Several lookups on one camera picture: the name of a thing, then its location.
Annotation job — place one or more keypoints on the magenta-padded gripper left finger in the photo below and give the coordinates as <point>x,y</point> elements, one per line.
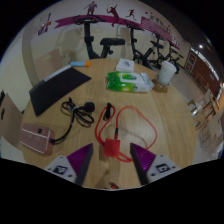
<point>80,159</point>

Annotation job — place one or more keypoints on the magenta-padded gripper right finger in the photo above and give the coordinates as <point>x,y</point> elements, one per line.
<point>144,159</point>

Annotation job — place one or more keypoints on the red charger block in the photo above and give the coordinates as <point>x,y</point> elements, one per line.
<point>111,147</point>

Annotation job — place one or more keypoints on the black mouse pad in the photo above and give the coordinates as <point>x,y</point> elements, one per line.
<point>56,90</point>

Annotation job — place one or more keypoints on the brown wooden coaster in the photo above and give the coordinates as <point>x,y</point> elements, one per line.
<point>160,86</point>

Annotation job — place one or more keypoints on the group of wooden chairs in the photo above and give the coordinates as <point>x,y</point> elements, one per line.
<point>206,116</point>

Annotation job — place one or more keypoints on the green wet wipes pack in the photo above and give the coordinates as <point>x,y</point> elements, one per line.
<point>130,81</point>

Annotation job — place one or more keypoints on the white paper sheet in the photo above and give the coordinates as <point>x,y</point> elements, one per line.
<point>56,72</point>

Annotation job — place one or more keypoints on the white paper cup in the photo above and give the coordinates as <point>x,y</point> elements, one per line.
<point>166,71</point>

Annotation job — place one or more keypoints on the blue and orange marker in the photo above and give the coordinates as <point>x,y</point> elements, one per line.
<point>80,63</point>

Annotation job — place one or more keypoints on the small white box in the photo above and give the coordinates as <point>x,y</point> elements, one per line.
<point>125,65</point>

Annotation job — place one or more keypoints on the black exercise bike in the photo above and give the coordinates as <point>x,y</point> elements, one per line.
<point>135,46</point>
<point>158,50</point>
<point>173,58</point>
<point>88,40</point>

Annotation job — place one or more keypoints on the round ceiling light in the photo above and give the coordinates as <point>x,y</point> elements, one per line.
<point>200,46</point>

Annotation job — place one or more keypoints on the small purple wall sign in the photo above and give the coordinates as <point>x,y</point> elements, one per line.
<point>42,31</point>

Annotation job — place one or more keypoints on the small orange wall sign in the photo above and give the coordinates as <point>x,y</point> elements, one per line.
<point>47,24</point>

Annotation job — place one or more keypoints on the white purple wall poster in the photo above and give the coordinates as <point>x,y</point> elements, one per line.
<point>47,18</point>

